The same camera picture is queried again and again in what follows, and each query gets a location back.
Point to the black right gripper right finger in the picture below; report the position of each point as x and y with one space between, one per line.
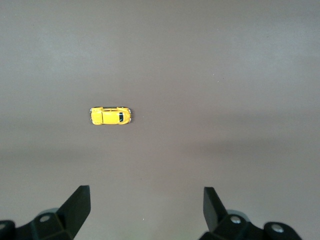
217 220

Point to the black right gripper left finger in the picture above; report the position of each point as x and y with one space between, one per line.
67 220

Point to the yellow beetle toy car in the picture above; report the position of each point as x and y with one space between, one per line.
107 117

